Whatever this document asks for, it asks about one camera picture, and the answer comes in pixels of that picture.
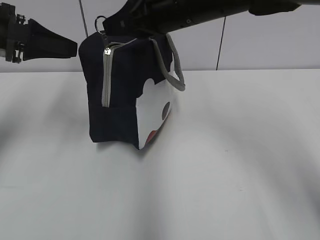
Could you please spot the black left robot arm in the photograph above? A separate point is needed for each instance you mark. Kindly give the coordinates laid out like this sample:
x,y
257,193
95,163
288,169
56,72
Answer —
x,y
4,9

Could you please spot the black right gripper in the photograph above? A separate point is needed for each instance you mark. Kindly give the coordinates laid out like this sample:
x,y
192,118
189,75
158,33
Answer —
x,y
146,18

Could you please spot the navy insulated lunch bag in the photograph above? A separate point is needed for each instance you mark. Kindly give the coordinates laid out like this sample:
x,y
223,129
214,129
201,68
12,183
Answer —
x,y
131,85

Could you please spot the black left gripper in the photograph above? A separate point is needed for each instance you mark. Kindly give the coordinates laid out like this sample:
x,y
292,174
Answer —
x,y
40,43

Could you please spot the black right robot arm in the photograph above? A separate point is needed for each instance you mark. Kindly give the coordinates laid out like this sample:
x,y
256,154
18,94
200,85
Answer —
x,y
202,11

